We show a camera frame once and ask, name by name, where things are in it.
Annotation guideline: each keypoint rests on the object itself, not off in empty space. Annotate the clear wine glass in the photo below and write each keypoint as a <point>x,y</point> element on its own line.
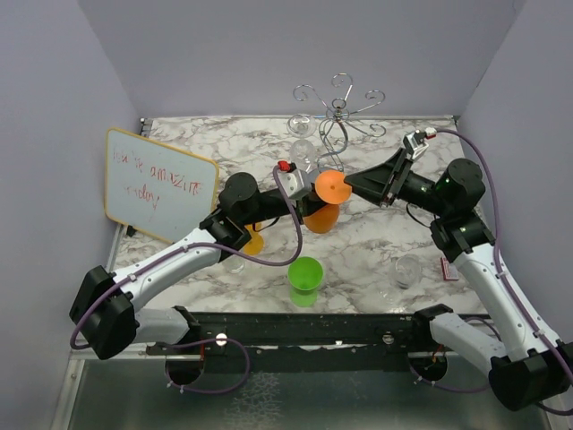
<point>401,276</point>
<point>233,264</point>

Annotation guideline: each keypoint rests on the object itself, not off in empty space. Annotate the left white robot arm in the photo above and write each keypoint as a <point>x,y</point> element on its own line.
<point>104,311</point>

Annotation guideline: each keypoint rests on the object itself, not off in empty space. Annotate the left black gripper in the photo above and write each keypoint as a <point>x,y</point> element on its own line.
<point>305,205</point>

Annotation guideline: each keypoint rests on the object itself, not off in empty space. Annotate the small whiteboard yellow frame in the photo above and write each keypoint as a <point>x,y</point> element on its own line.
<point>157,189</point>

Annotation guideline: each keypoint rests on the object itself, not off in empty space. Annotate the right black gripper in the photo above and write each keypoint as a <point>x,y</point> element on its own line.
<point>374,183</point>

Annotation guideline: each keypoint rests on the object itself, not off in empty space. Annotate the orange plastic wine glass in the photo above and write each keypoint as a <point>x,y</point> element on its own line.
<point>332,190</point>

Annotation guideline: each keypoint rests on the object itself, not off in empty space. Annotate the green plastic wine glass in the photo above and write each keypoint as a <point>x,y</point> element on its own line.
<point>305,276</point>

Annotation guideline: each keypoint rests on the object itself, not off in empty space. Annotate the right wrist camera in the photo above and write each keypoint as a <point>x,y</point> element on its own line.
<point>416,142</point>

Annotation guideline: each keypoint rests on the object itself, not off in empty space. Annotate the yellow plastic wine glass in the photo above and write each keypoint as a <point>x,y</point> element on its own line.
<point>256,243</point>

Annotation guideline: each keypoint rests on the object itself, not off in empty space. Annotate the clear glass hanging on rack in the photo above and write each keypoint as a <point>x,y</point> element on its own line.
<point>302,151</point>

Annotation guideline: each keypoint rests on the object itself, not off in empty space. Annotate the small red white box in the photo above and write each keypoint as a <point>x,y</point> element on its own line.
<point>449,270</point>

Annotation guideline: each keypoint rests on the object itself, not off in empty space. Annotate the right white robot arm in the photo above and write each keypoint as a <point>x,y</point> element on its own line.
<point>529,363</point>

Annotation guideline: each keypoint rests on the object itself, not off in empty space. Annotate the chrome wine glass rack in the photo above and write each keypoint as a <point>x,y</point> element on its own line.
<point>334,125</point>

